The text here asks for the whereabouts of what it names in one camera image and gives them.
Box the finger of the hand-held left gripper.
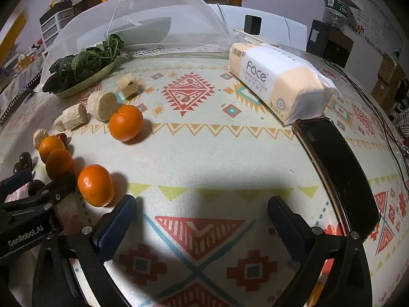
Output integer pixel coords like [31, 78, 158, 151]
[32, 173, 77, 205]
[0, 169, 34, 195]

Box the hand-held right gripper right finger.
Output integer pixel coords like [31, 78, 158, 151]
[268, 196, 373, 307]

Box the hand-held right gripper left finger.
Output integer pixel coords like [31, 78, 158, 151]
[32, 194, 138, 307]

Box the orange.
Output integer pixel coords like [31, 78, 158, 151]
[46, 148, 75, 180]
[109, 104, 144, 142]
[77, 164, 115, 207]
[39, 136, 66, 163]

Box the square-cut sugarcane piece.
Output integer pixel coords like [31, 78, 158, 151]
[116, 73, 139, 100]

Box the black smartphone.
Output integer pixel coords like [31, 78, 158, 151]
[291, 117, 381, 242]

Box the pale green oval plate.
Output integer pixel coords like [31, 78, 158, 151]
[51, 60, 116, 99]

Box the bowl of green vegetables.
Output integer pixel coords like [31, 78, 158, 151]
[42, 34, 125, 94]

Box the white plastic drawer unit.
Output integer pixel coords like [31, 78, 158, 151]
[40, 8, 75, 50]

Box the stack of cardboard boxes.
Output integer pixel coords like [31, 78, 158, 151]
[371, 53, 407, 111]

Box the black box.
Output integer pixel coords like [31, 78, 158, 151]
[306, 19, 354, 69]

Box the white appliance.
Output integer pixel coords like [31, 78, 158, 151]
[208, 3, 309, 52]

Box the white mesh food cover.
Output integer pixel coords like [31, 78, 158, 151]
[41, 0, 231, 87]

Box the small black cube device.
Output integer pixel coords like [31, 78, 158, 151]
[244, 14, 263, 35]

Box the clear water bottle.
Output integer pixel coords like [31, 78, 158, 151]
[322, 0, 349, 29]

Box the black cable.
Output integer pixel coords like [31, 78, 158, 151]
[323, 57, 409, 181]

